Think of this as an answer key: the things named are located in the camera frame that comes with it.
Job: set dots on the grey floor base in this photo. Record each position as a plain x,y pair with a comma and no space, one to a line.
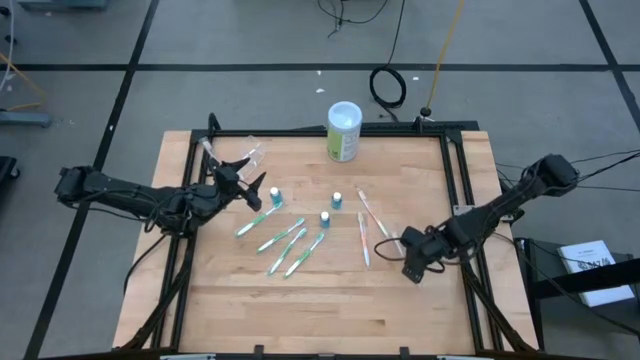
25,119
65,4

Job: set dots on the black clamp knob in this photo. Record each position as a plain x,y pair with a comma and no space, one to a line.
425,111

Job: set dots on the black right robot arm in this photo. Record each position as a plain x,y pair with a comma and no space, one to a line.
500,205

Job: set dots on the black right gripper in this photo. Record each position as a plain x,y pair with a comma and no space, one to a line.
430,247

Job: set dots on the black aluminium table frame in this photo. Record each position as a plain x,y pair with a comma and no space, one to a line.
280,133

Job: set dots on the green toothbrush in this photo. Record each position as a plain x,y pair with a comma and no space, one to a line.
257,220
303,256
280,235
286,251

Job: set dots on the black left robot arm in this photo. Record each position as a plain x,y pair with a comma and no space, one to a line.
115,192

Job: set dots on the black side cart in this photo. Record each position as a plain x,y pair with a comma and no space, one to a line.
545,260

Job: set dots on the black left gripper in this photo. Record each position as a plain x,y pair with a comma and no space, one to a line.
229,185

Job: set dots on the black chair part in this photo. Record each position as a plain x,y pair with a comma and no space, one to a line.
7,170

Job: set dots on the white green wipes canister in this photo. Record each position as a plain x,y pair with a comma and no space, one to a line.
344,140

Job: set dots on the white booklet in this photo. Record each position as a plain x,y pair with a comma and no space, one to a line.
585,255

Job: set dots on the small blue mouthwash bottle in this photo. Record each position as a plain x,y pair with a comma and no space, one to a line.
336,202
325,221
275,199

